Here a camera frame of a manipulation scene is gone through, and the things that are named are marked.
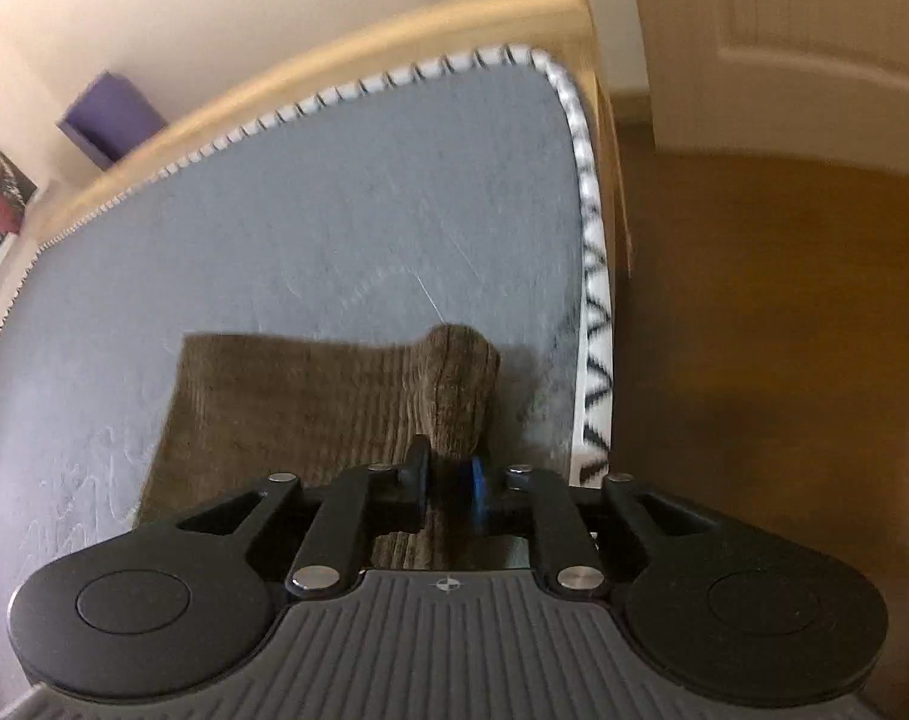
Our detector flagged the grey quilted mattress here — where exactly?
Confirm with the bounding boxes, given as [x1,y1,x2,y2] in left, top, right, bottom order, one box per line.
[0,45,617,695]

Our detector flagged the olive corduroy pants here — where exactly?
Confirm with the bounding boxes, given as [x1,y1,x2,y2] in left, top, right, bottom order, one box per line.
[135,322,534,572]

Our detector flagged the wooden bed frame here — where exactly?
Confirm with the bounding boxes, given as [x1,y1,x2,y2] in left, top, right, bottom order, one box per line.
[32,0,637,280]

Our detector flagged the white panelled door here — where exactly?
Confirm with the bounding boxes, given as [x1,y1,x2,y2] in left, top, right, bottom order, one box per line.
[625,0,909,182]

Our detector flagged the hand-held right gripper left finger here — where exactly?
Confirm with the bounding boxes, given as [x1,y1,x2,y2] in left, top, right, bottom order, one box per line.
[173,435,434,601]

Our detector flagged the purple box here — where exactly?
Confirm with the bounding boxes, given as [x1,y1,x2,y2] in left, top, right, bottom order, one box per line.
[56,71,172,170]

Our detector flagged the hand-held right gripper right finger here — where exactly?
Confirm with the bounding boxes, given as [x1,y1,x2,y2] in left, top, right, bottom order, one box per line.
[465,456,725,599]

